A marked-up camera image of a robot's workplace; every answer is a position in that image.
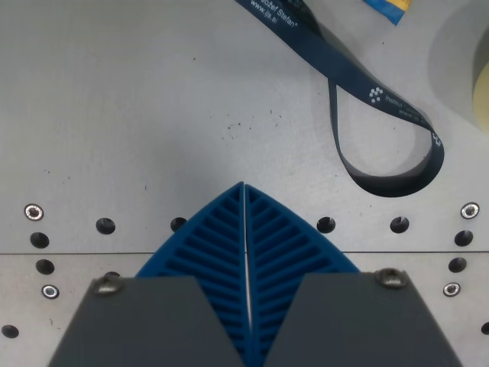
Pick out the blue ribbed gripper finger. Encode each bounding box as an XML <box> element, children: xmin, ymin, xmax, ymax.
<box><xmin>47</xmin><ymin>182</ymin><xmax>254</xmax><ymax>367</ymax></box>
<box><xmin>244</xmin><ymin>183</ymin><xmax>464</xmax><ymax>367</ymax></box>

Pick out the cream tape roll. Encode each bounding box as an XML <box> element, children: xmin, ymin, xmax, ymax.
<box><xmin>471</xmin><ymin>60</ymin><xmax>489</xmax><ymax>127</ymax></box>

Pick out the blue and yellow card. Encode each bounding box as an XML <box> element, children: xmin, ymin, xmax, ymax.
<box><xmin>362</xmin><ymin>0</ymin><xmax>413</xmax><ymax>27</ymax></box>

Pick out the dark blue printed lanyard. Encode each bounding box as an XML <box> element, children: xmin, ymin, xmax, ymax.
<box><xmin>234</xmin><ymin>0</ymin><xmax>445</xmax><ymax>198</ymax></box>

